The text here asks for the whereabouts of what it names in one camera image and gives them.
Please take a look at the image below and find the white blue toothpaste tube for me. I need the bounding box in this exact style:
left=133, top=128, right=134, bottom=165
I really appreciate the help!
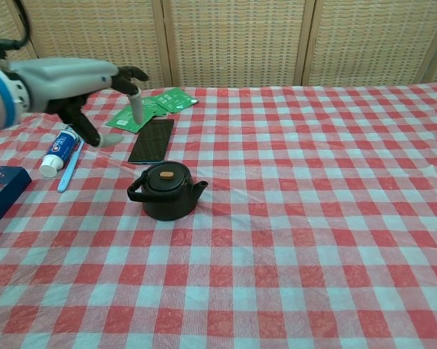
left=39, top=125, right=81, bottom=178

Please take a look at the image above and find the black ceramic teapot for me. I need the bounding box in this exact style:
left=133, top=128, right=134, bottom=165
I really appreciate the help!
left=127, top=161, right=209, bottom=222

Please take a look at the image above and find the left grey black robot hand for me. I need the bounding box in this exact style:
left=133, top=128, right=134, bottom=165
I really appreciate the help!
left=7, top=57, right=150, bottom=148

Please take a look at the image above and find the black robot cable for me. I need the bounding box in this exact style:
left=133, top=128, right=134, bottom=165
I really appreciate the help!
left=0, top=0, right=31, bottom=60

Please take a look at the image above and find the black smartphone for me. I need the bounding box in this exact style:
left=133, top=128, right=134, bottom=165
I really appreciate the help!
left=127, top=119, right=175, bottom=164

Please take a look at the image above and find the light blue toothbrush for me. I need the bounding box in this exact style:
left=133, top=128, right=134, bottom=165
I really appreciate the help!
left=57, top=139, right=85, bottom=193

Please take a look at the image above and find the dark blue floral box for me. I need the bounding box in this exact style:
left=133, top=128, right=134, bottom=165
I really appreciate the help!
left=0, top=166, right=33, bottom=237

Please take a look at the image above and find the woven rattan folding screen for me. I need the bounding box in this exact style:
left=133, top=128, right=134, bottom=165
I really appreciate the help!
left=0, top=0, right=437, bottom=91

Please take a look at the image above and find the green sachet packet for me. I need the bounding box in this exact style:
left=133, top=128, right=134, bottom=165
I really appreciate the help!
left=105, top=104, right=154, bottom=135
left=154, top=87, right=199, bottom=113
left=141, top=95, right=171, bottom=119

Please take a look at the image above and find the red white checkered tablecloth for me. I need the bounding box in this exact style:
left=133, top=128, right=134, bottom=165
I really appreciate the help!
left=0, top=82, right=437, bottom=349

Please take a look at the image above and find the black teapot lid wooden knob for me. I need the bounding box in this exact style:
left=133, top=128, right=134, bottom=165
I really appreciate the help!
left=145, top=162, right=188, bottom=192

